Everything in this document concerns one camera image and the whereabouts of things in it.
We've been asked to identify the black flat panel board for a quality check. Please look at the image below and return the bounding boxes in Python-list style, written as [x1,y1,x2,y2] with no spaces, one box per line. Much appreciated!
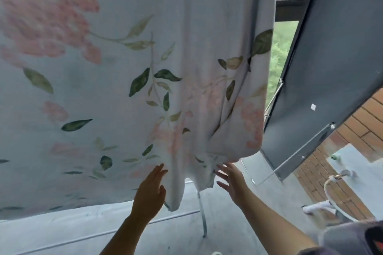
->
[239,0,383,186]

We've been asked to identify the dark grey washing machine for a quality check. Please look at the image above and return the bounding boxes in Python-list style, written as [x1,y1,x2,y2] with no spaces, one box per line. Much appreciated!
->
[317,219,383,255]

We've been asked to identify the floral light blue bedsheet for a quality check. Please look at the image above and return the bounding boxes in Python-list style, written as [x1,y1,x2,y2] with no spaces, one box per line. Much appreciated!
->
[0,0,276,221]

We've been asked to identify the white wall mounting plate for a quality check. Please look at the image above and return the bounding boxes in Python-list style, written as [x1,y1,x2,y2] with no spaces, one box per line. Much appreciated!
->
[326,143,383,220]

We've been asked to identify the person's dark right sleeve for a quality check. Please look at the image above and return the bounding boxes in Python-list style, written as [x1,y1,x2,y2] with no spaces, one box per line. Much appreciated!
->
[298,245,330,255]

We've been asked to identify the person's right hand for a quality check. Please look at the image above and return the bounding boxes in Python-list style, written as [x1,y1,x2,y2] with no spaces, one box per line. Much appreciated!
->
[215,162,253,208]

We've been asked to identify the white metal drying rack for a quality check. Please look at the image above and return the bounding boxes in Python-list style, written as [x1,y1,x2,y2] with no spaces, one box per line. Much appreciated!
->
[12,178,223,255]

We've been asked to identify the person's left hand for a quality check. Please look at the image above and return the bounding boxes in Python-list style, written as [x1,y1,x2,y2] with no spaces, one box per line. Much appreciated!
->
[129,163,169,226]

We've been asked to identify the person's right forearm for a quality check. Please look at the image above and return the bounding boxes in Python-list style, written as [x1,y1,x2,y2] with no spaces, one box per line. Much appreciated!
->
[239,193,318,255]

